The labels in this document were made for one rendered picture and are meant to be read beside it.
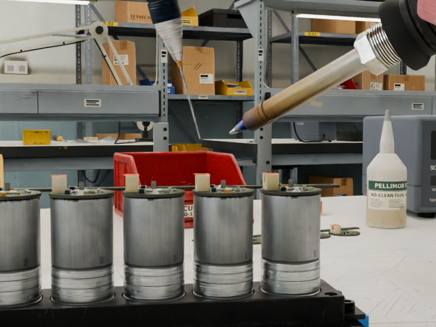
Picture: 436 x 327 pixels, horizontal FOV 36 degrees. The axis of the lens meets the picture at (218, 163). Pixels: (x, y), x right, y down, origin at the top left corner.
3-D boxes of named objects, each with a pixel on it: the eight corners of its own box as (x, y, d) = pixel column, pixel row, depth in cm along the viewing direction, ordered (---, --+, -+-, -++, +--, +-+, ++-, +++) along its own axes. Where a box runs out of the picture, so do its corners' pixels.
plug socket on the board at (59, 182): (72, 193, 26) (72, 176, 26) (49, 193, 26) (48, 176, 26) (73, 191, 27) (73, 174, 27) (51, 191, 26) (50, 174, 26)
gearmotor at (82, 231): (114, 326, 26) (113, 192, 25) (48, 329, 25) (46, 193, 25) (114, 308, 28) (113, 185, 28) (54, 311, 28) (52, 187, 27)
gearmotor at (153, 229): (187, 323, 26) (187, 191, 26) (123, 326, 26) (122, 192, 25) (181, 305, 28) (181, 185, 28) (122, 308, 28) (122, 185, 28)
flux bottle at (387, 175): (377, 229, 56) (379, 109, 55) (358, 223, 59) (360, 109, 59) (414, 228, 57) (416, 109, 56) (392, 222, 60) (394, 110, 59)
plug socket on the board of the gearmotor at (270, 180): (285, 190, 27) (285, 174, 27) (264, 191, 27) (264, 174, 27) (280, 188, 28) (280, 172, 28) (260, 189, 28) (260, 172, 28)
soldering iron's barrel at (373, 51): (244, 142, 25) (398, 57, 21) (229, 104, 25) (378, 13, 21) (265, 141, 26) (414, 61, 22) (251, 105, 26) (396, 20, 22)
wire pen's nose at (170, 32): (158, 65, 25) (146, 25, 24) (182, 57, 25) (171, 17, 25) (174, 64, 24) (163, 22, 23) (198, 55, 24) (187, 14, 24)
